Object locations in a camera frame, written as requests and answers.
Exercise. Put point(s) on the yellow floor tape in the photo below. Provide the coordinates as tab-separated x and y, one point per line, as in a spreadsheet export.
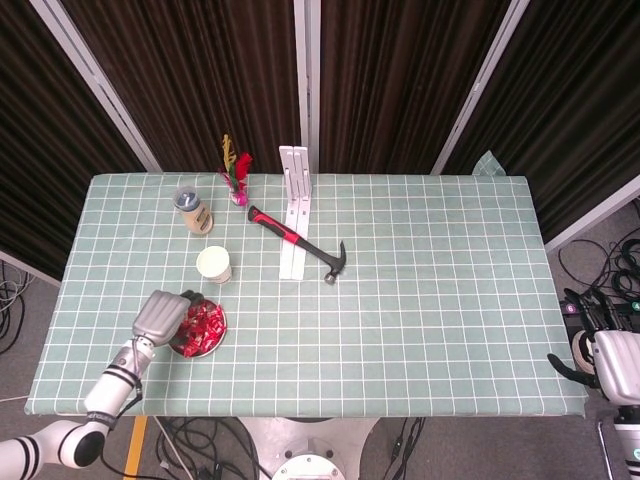
134	450

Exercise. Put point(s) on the beige dressing bottle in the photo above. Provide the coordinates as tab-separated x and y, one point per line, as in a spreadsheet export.
197	217

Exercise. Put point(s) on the dark brown pleated curtain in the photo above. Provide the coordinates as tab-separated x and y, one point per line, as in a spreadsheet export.
400	75
30	150
200	75
575	100

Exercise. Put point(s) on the white metal frame rail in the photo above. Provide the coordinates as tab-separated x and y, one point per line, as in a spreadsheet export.
595	215
25	265

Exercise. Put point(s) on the colourful feather shuttlecock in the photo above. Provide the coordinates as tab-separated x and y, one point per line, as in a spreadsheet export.
239	197

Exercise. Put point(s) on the white folding stand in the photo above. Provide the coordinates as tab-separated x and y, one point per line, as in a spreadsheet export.
292	262

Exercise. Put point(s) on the white metal frame post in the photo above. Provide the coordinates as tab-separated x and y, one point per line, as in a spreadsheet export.
482	80
306	75
95	80

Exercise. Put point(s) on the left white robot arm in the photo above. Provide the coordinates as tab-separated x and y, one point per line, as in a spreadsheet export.
107	385

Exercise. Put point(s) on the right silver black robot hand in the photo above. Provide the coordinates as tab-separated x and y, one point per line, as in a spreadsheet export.
620	365

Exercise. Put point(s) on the round metal plate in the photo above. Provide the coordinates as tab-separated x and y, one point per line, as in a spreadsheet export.
220	346

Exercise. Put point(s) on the red wrapped candy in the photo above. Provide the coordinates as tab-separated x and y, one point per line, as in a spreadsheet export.
212	339
192	350
218	316

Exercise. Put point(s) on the white paper cup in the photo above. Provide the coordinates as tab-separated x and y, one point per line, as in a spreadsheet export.
212	260

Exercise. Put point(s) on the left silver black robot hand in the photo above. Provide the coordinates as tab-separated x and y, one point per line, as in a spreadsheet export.
160	317

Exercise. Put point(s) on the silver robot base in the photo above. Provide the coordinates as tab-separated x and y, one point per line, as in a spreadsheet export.
305	450

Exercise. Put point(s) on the green checked tablecloth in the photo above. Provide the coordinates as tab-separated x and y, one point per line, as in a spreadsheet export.
400	300

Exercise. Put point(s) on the black box with numbered lights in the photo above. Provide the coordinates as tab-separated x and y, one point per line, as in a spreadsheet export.
635	315

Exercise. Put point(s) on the red black claw hammer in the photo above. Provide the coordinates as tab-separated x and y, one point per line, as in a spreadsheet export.
280	231

